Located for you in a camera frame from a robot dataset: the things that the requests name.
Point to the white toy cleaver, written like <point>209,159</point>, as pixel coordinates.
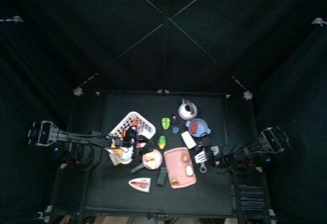
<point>188,139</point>

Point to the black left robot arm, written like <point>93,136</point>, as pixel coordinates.
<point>64,136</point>

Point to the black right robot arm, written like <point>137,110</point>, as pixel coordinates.
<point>259,145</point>

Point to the small white toy utensil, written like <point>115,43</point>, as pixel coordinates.
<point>215,150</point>

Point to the toy frying pan pink inside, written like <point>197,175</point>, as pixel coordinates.
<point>152,159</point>

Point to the white slotted toy spatula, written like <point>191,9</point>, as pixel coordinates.
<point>200,157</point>

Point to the green yellow toy corn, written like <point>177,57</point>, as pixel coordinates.
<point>161,142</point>
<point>165,123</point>

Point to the white plastic lattice basket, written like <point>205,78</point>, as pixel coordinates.
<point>135,123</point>

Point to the blue red bowl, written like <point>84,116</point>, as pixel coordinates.
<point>197,127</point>

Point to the white toy cup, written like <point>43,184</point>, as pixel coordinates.
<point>123,156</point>

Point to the white toy egg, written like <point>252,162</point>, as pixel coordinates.
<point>189,170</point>

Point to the brown toy bread piece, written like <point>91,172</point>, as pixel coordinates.
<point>185,158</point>

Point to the small blue round toy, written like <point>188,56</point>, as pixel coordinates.
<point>175,130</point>

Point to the pink toy cutting board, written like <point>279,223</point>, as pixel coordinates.
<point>180,170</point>

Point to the black rectangular toy block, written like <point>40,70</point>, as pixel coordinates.
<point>161,176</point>

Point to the small dark toy piece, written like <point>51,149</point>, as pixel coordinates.
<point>173,118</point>

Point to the small orange toy food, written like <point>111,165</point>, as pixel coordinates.
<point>175,181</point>

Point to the white toy kettle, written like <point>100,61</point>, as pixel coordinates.
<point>187,110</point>

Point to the silver frame middle bracket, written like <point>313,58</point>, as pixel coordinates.
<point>163,91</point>

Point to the silver frame corner bracket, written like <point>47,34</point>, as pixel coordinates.
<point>77,91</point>
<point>247,95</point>

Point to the silver frame clamp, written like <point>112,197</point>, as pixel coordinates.
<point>15,19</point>
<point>319,21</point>

